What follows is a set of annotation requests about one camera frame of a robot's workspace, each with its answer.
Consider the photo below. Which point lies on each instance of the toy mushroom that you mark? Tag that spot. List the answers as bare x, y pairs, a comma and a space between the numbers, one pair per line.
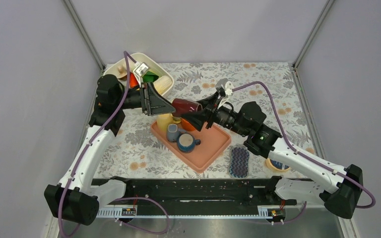
123, 73

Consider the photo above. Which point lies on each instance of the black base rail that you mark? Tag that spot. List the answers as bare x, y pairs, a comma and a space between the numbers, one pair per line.
197, 198

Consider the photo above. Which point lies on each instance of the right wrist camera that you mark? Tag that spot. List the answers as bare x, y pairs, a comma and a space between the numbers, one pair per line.
224, 89

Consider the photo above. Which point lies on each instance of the white square bowl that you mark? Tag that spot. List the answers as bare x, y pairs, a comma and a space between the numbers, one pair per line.
153, 67

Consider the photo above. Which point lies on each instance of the floral table mat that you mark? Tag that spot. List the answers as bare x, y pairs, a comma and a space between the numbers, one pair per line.
137, 153

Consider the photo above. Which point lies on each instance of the orange mug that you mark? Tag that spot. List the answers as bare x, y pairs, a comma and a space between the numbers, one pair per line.
187, 125

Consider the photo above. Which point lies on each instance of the grey blue small mug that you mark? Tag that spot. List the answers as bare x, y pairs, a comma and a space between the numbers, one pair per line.
174, 132

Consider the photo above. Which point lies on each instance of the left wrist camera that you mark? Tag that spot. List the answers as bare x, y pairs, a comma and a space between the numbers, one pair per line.
139, 71

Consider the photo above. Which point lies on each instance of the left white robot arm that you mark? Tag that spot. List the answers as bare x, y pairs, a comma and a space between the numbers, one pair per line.
73, 198

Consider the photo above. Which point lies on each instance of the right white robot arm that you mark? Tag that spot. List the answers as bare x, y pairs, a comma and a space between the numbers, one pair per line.
336, 187

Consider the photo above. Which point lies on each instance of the blue zigzag sponge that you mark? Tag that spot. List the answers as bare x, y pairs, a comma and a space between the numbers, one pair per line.
239, 162

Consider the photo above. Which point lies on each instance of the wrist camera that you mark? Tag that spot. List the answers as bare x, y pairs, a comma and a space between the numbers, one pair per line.
224, 89
139, 71

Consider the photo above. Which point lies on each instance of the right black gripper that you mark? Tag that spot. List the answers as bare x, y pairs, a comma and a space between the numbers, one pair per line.
198, 118

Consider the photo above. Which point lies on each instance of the green toy bok choy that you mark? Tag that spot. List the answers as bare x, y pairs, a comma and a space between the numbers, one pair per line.
150, 77

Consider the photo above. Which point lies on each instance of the tape roll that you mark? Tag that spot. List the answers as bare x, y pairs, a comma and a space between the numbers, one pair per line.
276, 166

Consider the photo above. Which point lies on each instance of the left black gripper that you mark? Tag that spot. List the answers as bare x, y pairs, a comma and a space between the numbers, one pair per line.
157, 104

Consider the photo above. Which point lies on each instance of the salmon pink tray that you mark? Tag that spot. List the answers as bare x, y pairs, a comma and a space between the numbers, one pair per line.
214, 141

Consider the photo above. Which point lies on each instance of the dark brown small mug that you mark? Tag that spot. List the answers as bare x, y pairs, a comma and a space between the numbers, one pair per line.
183, 106

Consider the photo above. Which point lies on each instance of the yellow mug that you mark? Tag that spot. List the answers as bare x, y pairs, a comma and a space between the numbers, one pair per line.
164, 120

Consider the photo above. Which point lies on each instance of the yellow toy cabbage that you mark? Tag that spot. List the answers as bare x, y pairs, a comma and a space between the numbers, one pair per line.
163, 84

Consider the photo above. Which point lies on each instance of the dark blue round mug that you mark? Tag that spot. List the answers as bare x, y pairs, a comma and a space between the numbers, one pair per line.
186, 142

